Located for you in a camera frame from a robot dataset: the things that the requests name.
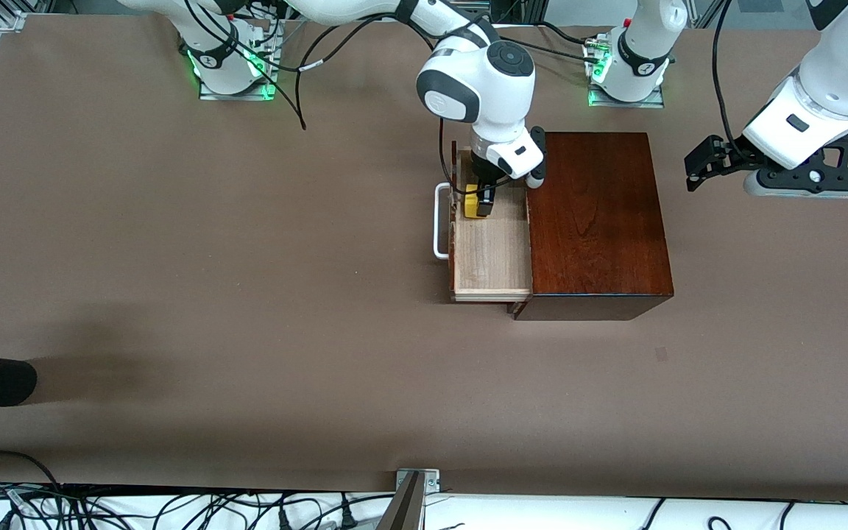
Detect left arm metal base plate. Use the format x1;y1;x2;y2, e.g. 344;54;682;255
588;82;665;109

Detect light wood drawer white handle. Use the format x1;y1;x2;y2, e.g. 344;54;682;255
434;142;534;304

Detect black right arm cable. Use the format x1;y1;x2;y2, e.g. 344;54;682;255
181;0;491;192

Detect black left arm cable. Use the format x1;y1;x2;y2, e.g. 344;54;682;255
711;0;745;152

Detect cable with white tag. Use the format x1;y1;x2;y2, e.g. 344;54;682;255
3;488;32;520

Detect dark brown wooden cabinet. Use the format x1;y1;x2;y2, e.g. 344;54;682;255
509;131;675;322

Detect metal bracket with dark post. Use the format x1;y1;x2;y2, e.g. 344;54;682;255
376;469;441;530

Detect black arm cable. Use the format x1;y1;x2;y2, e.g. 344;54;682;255
711;0;745;152
181;0;491;192

